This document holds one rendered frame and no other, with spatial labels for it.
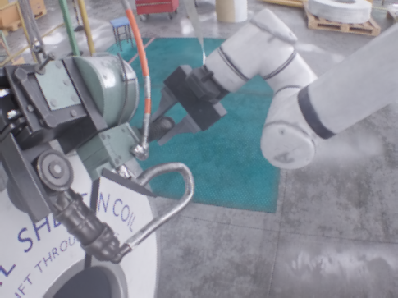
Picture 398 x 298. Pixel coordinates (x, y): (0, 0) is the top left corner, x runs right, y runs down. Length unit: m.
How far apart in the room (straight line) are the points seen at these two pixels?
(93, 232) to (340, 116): 0.40
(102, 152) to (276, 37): 0.34
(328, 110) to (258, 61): 0.18
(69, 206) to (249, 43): 0.40
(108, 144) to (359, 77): 0.37
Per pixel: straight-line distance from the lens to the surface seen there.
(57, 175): 0.41
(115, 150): 0.48
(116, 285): 1.06
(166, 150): 2.46
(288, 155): 0.46
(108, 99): 0.48
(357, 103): 0.42
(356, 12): 5.15
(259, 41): 0.55
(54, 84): 0.45
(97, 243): 0.48
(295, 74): 0.57
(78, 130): 0.48
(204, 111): 0.60
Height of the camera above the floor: 1.63
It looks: 40 degrees down
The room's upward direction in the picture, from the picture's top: 6 degrees counter-clockwise
